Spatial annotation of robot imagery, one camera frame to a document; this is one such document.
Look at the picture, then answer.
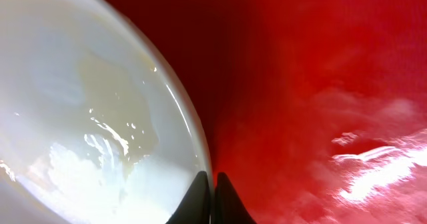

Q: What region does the red plastic tray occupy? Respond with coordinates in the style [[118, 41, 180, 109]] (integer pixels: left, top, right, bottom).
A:
[[106, 0, 426, 223]]

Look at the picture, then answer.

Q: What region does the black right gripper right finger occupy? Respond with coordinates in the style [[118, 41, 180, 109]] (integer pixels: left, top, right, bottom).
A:
[[214, 173, 256, 224]]

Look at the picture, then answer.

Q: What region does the white plate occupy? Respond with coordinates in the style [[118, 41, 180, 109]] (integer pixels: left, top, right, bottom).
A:
[[1, 0, 211, 223]]

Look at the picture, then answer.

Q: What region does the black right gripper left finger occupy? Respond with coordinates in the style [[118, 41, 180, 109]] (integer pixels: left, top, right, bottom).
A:
[[166, 171, 211, 224]]

